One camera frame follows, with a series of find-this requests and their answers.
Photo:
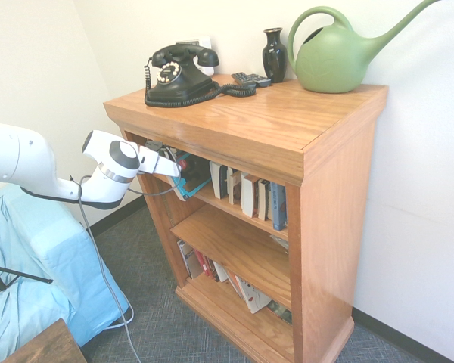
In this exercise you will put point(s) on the white black paperback book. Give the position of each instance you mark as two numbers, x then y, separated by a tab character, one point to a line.
263	200

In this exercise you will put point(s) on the dark cover flat book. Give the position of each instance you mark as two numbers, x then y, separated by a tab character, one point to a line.
280	312

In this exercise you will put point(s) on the black glossy vase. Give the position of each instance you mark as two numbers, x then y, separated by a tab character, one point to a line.
274	56

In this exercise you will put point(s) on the brown cover paperback book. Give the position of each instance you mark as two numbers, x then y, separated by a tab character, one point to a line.
248	194

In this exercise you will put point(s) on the dark wooden table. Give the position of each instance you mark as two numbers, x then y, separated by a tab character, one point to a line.
45	344

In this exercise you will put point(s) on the red paperback book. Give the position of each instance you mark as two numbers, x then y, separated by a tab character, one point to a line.
204	264

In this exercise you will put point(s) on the thick black cover book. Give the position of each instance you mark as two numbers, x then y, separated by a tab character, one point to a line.
218	181

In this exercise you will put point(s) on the wooden bookshelf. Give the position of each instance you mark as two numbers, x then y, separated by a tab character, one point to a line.
280	121

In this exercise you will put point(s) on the green plastic watering can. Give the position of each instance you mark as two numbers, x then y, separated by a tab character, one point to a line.
331	62

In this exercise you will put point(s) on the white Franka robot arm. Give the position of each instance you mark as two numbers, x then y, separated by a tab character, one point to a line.
22	162

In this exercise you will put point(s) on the black rotary telephone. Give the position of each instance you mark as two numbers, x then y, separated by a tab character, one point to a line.
174	77

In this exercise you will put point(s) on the light blue cloth cover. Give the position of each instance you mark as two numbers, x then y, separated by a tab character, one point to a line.
41	264

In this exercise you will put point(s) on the blue gold paperback book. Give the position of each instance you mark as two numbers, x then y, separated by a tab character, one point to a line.
187	189

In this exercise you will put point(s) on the orange spine book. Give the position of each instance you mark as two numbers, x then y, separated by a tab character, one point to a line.
232	281

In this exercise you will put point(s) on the black tripod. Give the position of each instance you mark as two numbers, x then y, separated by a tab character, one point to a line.
19	274

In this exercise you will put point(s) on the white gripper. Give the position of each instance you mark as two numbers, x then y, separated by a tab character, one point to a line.
159	164

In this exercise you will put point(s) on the white book with dark figures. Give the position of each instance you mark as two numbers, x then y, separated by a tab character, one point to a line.
253	295

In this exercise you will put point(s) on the black remote control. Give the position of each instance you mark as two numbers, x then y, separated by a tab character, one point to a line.
249	78

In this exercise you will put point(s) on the white red leaning book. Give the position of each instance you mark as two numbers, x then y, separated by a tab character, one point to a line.
187	259

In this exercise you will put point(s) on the blue spine book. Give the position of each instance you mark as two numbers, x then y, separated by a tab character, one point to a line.
278	206

